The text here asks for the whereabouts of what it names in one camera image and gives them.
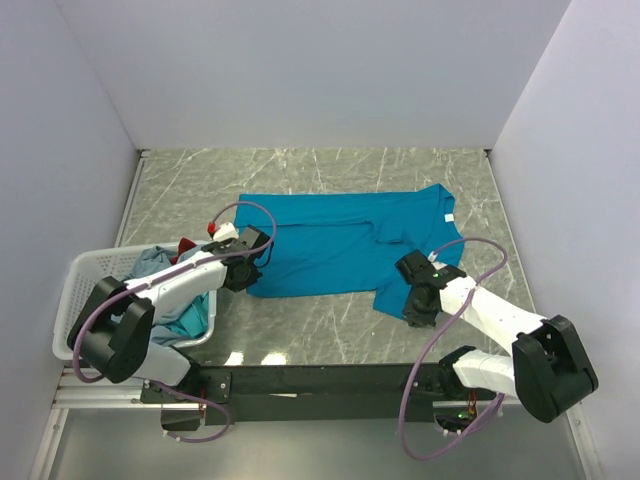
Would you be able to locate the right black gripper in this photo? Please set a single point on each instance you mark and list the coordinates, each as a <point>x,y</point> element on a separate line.
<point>416,318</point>

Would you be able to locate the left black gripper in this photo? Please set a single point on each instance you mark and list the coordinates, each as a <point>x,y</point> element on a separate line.
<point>253,278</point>

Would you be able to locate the teal blue t shirt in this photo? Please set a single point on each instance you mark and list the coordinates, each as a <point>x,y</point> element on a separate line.
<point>328,244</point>

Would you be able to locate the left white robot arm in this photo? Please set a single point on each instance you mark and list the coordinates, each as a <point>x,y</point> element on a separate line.
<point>111,338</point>

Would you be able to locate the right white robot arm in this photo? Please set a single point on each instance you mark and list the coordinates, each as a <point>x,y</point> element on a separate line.
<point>544,364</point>

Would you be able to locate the red garment in basket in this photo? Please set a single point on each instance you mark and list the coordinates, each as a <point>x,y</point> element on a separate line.
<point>184,246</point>

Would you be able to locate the teal t shirt in basket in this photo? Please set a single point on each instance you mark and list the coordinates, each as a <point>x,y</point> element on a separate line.
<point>190,321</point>

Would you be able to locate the black base beam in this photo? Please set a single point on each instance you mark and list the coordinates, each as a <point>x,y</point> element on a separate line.
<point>301,393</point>

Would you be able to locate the white plastic laundry basket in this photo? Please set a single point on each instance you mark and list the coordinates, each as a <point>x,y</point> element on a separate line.
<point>88,268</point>

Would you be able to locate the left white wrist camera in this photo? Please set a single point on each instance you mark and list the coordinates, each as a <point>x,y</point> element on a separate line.
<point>220,232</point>

